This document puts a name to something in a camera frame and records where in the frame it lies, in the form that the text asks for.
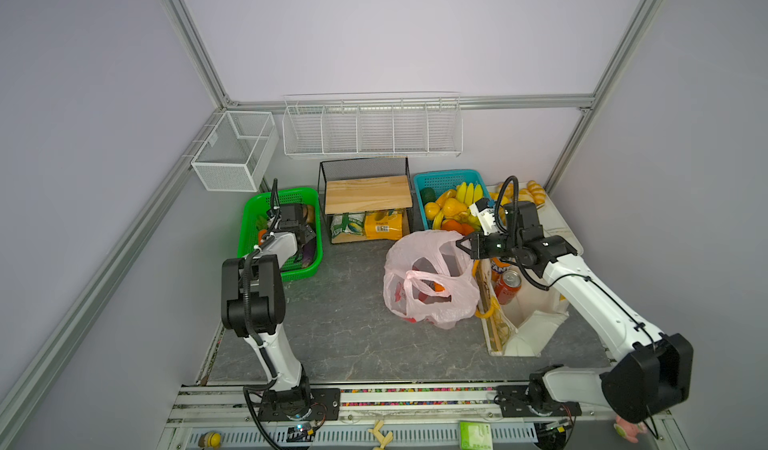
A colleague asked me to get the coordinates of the green snack packet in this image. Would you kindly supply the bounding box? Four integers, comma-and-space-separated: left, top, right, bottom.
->
331, 212, 366, 239

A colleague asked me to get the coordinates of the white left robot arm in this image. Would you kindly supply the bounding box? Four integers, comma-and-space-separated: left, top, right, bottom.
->
221, 203, 312, 421

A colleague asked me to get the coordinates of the small white mesh basket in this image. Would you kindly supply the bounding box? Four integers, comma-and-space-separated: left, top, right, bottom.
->
192, 111, 279, 193

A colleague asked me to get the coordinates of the pink plastic grocery bag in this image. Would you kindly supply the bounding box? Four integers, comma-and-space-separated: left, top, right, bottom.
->
383, 230, 480, 330

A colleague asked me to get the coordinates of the yellow croissant left back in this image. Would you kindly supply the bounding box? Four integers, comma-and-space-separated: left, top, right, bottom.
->
490, 188, 512, 206

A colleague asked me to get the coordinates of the yellow snack packet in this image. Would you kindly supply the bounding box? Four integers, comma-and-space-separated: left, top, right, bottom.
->
364, 209, 405, 241

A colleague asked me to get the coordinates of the green card on rail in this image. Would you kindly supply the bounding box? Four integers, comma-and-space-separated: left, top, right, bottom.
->
459, 421, 493, 450

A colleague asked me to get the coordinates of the orange fruit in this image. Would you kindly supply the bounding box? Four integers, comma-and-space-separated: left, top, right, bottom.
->
441, 219, 475, 236

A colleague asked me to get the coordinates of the black wire wooden shelf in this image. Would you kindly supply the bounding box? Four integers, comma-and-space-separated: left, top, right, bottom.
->
317, 157, 414, 244

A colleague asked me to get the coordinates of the striped croissant far right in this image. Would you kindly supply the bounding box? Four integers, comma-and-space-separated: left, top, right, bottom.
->
526, 180, 547, 206

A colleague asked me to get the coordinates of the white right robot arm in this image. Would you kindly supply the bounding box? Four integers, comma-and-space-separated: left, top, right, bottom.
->
456, 198, 694, 424

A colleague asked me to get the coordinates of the dark purple eggplant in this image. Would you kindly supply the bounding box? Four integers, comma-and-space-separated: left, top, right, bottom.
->
301, 238, 317, 268

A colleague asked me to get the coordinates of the cream canvas tote bag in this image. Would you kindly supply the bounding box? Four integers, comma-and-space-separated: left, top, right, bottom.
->
472, 260, 569, 357

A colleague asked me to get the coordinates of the orange Fanta can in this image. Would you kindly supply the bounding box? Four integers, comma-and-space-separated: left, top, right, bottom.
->
491, 258, 511, 274

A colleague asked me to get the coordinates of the white plastic tray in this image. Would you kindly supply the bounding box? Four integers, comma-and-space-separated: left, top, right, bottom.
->
519, 180, 584, 255

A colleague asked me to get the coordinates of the teal plastic fruit basket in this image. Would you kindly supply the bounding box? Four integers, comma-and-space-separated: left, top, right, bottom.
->
412, 169, 502, 238

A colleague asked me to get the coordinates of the green avocado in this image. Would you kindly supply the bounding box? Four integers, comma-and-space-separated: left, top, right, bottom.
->
419, 187, 437, 206

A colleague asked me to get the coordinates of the yellow banana bunch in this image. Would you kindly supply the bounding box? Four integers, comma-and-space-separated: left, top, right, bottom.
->
427, 182, 485, 230

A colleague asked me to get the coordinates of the long white wire basket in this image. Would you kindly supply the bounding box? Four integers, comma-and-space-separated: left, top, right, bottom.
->
282, 92, 464, 158

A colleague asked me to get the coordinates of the green plastic vegetable basket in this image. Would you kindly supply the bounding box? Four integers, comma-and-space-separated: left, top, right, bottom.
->
237, 187, 323, 282

